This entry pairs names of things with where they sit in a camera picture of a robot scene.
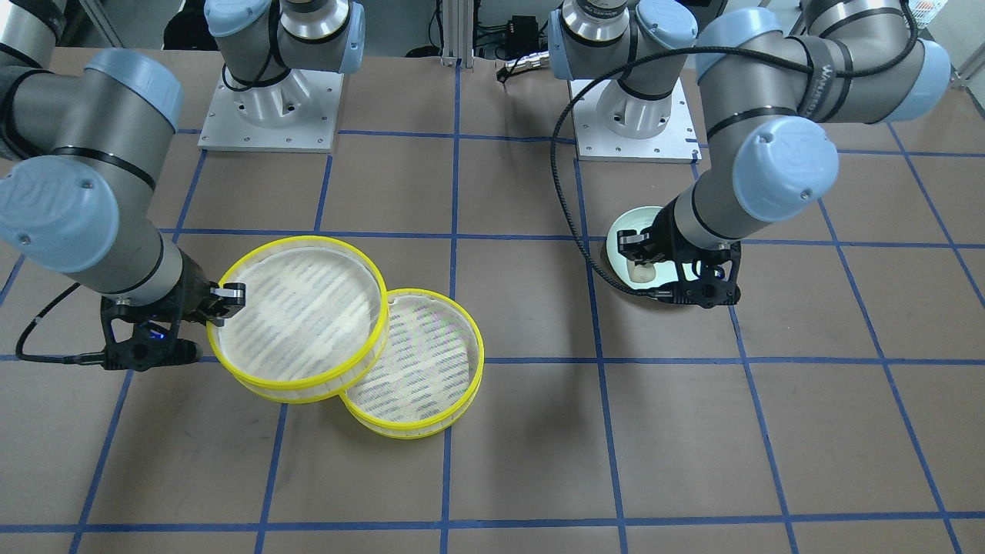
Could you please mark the white bun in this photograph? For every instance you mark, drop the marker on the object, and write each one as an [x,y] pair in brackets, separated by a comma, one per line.
[641,272]

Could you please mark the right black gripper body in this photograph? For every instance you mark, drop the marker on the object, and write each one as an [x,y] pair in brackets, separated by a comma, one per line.
[190,291]

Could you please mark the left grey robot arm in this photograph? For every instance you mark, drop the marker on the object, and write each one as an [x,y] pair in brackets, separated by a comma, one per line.
[765,96]

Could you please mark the yellow steamer layer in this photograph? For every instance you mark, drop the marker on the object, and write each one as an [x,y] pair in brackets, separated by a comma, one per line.
[315,319]
[428,373]

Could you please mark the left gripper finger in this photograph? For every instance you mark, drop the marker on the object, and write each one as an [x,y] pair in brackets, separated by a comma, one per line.
[678,293]
[638,246]

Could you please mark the aluminium frame post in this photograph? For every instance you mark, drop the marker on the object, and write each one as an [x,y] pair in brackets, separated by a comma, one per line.
[458,22]

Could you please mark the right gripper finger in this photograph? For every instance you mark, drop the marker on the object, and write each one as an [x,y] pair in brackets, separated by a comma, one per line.
[225,301]

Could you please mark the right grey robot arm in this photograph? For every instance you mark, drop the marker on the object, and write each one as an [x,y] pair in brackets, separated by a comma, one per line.
[88,151]

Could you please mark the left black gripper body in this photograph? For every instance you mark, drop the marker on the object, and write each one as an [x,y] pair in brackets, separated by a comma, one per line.
[671,237]

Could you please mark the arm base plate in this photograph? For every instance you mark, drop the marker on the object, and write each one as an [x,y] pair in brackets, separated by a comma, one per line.
[296,115]
[669,131]

